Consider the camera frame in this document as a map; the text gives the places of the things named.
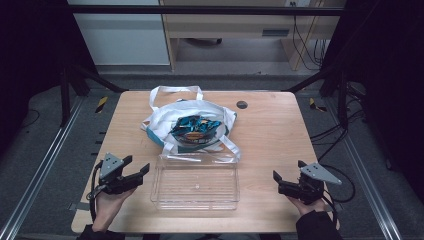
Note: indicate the person's right hand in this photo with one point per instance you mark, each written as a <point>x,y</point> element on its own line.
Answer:
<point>308,206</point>

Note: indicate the light wooden desk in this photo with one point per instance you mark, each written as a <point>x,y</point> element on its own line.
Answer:
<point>233,26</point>

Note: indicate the grey tape strip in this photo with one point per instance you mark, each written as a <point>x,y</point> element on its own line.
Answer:
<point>78,206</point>

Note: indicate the yellow black floor tape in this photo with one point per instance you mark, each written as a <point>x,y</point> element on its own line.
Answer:
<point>315,105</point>
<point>101,104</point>

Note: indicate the black metal stand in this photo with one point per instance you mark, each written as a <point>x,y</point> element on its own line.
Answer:
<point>342,100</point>
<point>65,96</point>

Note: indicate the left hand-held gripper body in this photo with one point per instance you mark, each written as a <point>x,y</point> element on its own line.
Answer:
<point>115,180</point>

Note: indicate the person's left hand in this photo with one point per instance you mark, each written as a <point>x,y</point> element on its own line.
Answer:
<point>108,206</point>

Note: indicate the clear plastic box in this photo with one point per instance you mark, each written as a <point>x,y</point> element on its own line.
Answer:
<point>196,183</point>

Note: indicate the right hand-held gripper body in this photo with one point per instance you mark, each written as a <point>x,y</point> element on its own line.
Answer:
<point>308,186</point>

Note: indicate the white cabinet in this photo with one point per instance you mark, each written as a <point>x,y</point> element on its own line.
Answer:
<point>123,36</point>

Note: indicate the black horizontal frame bar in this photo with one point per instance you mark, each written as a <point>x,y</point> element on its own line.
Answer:
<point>200,10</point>

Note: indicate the white tote bag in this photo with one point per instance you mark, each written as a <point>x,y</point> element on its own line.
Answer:
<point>195,108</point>

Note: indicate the aluminium floor rail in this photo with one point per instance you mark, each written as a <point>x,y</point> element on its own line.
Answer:
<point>366,173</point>
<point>43,160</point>

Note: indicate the blue snack packet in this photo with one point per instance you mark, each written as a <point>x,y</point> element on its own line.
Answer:
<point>195,128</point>

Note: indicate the black round table grommet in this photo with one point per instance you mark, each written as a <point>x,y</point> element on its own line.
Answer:
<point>242,104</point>

